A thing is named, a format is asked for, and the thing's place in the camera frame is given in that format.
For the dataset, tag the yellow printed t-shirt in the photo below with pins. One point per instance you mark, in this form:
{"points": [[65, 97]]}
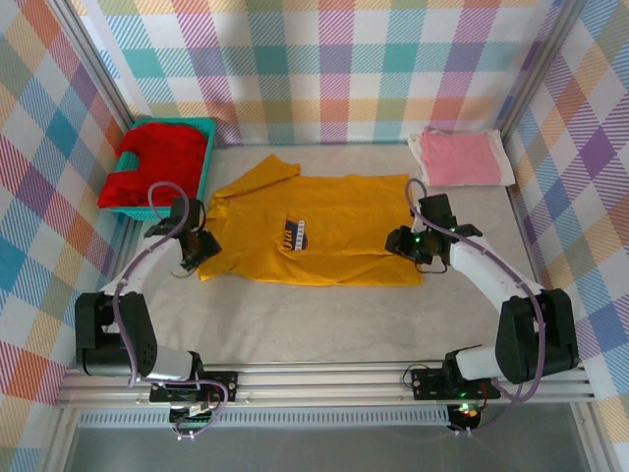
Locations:
{"points": [[344, 221]]}

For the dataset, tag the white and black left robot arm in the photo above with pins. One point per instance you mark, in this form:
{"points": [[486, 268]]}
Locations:
{"points": [[142, 265]]}

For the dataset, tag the teal plastic basket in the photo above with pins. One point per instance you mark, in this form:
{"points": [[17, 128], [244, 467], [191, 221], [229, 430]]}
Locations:
{"points": [[137, 212]]}

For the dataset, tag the red t-shirt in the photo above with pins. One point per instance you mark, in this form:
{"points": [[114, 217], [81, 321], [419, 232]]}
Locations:
{"points": [[162, 162]]}

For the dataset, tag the pink folded t-shirt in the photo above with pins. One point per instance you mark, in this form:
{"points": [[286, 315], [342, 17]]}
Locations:
{"points": [[462, 157]]}

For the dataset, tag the white folded t-shirt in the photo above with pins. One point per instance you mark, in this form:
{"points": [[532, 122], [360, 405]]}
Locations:
{"points": [[507, 162]]}

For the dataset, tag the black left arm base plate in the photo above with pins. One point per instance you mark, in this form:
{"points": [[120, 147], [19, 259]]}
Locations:
{"points": [[221, 383]]}

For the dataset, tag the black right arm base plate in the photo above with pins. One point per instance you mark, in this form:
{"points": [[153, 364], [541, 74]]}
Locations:
{"points": [[427, 386]]}

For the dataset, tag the long aluminium base rail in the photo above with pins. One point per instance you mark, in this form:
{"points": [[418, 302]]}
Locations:
{"points": [[319, 383]]}

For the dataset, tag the aluminium frame post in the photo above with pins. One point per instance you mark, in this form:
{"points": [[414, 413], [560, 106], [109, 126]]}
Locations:
{"points": [[535, 64], [98, 69]]}

